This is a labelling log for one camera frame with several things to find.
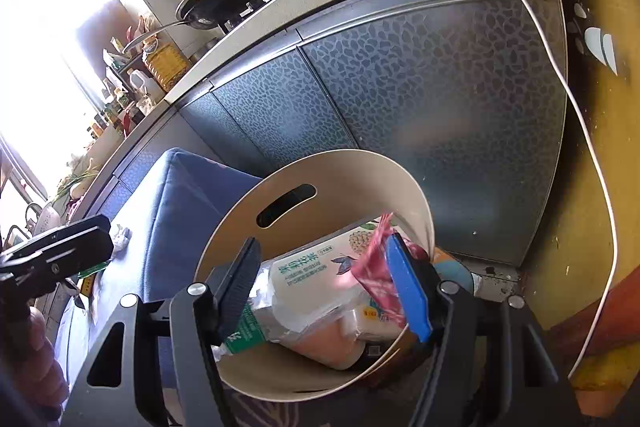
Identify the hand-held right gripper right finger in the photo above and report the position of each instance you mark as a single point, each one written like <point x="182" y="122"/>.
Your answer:
<point x="407" y="289"/>

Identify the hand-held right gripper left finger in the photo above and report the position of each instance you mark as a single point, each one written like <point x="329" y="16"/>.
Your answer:
<point x="240" y="279"/>

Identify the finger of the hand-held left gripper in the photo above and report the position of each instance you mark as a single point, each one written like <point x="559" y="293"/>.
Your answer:
<point x="75" y="239"/>
<point x="35" y="284"/>

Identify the pink snack packet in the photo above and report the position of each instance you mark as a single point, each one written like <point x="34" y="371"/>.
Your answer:
<point x="380" y="287"/>

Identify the clear green label plastic bottle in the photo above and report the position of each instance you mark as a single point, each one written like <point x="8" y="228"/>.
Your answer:
<point x="245" y="332"/>

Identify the pink paper cup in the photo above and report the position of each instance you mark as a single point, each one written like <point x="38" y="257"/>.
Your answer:
<point x="325" y="347"/>

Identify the cream round bin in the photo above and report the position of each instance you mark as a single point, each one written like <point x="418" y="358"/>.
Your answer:
<point x="350" y="177"/>

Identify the person's left hand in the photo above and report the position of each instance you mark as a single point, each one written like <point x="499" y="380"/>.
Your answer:
<point x="47" y="357"/>

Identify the green white stick packet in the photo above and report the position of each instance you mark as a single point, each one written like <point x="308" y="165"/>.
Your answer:
<point x="95" y="268"/>

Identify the crumpled white tissue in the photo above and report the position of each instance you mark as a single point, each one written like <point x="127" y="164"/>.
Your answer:
<point x="120" y="239"/>

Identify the row of condiment bottles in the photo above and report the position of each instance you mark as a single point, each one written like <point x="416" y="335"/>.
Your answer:
<point x="112" y="112"/>

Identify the kitchen window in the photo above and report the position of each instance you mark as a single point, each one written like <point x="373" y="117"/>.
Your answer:
<point x="40" y="82"/>

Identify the white plastic jug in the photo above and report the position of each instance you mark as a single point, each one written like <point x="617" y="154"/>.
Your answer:
<point x="139" y="84"/>

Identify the yellow cooking oil bottle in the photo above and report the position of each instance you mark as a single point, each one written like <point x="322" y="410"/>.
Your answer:
<point x="165" y="67"/>

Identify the grey kitchen cabinet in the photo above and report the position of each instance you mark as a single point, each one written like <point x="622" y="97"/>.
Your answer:
<point x="425" y="82"/>

